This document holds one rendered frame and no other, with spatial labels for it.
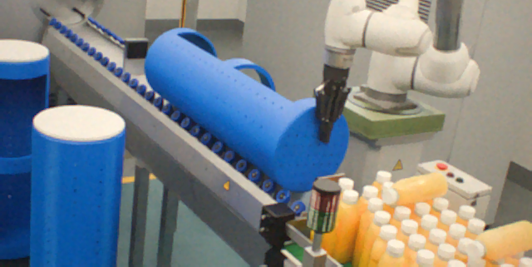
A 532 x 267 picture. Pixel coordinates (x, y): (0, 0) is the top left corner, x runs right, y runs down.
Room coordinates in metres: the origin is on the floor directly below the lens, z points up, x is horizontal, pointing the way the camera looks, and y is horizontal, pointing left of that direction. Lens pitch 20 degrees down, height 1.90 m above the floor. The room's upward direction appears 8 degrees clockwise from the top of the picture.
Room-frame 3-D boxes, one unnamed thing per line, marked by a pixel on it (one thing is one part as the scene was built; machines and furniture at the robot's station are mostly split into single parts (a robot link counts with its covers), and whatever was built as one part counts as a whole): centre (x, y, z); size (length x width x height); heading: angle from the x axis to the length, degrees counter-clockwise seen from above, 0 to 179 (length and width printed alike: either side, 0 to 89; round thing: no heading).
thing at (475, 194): (1.93, -0.56, 1.05); 0.20 x 0.10 x 0.10; 37
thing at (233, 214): (2.76, 0.42, 0.79); 2.17 x 0.29 x 0.34; 37
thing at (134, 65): (2.99, 0.59, 1.00); 0.10 x 0.04 x 0.15; 127
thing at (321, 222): (1.40, -0.15, 1.18); 0.06 x 0.06 x 0.05
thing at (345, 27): (1.99, -0.19, 1.50); 0.13 x 0.11 x 0.16; 66
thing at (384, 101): (2.66, -0.43, 1.09); 0.22 x 0.18 x 0.06; 40
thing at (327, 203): (1.40, -0.15, 1.23); 0.06 x 0.06 x 0.04
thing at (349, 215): (1.73, -0.25, 0.99); 0.07 x 0.07 x 0.18
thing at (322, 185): (1.40, -0.15, 1.18); 0.06 x 0.06 x 0.16
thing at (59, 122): (2.11, 0.58, 1.03); 0.28 x 0.28 x 0.01
